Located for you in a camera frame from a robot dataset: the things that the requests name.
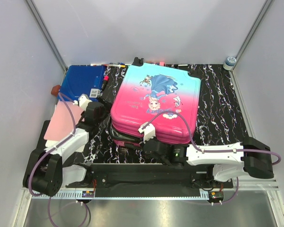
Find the pink teal hardshell suitcase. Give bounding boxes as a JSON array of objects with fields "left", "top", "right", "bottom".
[{"left": 110, "top": 57, "right": 201, "bottom": 147}]

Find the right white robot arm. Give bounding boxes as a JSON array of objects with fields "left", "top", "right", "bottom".
[{"left": 142, "top": 137, "right": 274, "bottom": 188}]

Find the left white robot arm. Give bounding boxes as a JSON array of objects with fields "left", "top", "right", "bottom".
[{"left": 23, "top": 100, "right": 112, "bottom": 197}]

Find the red capped black marker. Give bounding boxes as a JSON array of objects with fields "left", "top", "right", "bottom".
[{"left": 101, "top": 76, "right": 109, "bottom": 91}]

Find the blue folder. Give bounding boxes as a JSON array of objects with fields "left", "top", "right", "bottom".
[{"left": 59, "top": 65, "right": 106, "bottom": 101}]

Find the pink white board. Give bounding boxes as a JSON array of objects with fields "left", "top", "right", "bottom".
[{"left": 44, "top": 101, "right": 73, "bottom": 148}]

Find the brown red round object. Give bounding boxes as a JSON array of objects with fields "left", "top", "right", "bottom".
[{"left": 51, "top": 85, "right": 61, "bottom": 97}]

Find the colourful marker pen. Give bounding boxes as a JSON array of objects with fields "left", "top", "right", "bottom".
[{"left": 104, "top": 62, "right": 126, "bottom": 68}]

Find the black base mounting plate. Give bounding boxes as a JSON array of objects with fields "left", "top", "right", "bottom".
[{"left": 66, "top": 163, "right": 233, "bottom": 190}]

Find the pink patterned tube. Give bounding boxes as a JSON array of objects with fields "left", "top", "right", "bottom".
[{"left": 147, "top": 61, "right": 166, "bottom": 66}]

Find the black marker pen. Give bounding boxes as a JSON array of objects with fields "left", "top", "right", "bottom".
[{"left": 171, "top": 64, "right": 188, "bottom": 68}]

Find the blue lidded small jar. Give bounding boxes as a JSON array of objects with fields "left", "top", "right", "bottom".
[{"left": 223, "top": 56, "right": 237, "bottom": 71}]

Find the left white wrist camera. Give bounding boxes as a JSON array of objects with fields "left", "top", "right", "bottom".
[{"left": 73, "top": 94, "right": 92, "bottom": 111}]

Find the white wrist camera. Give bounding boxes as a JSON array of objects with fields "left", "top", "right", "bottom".
[
  {"left": 73, "top": 94, "right": 92, "bottom": 111},
  {"left": 138, "top": 122, "right": 156, "bottom": 143}
]

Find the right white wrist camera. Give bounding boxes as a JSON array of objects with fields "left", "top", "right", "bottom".
[{"left": 138, "top": 122, "right": 156, "bottom": 143}]

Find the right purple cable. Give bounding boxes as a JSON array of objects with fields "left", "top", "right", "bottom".
[{"left": 142, "top": 111, "right": 282, "bottom": 205}]

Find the purple cable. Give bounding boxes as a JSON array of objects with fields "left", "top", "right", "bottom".
[
  {"left": 142, "top": 111, "right": 282, "bottom": 205},
  {"left": 28, "top": 92, "right": 90, "bottom": 227}
]

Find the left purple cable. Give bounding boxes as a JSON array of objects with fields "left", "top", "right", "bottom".
[{"left": 28, "top": 92, "right": 90, "bottom": 227}]

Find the aluminium rail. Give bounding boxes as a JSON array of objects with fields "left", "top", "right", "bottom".
[{"left": 49, "top": 172, "right": 280, "bottom": 201}]

